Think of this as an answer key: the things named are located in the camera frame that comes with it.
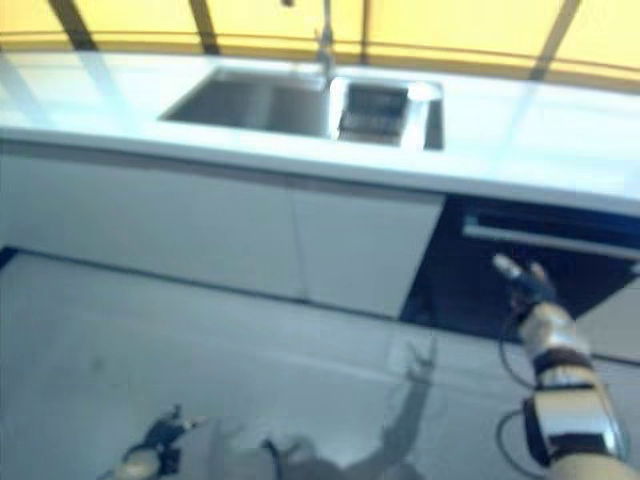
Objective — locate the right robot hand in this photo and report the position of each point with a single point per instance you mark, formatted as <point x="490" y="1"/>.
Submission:
<point x="525" y="282"/>

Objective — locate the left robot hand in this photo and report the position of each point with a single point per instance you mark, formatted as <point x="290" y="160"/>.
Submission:
<point x="167" y="432"/>

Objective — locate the dark cabinet plinth strip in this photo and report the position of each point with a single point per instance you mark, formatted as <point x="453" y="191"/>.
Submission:
<point x="150" y="272"/>

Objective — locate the black dish drying rack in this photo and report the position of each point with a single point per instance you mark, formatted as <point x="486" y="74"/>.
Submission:
<point x="372" y="112"/>

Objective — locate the chrome gooseneck kitchen faucet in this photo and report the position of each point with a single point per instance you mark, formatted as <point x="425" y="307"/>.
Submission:
<point x="326" y="40"/>

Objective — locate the stainless steel sink basin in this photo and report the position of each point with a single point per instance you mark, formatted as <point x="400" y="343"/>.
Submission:
<point x="250" y="105"/>

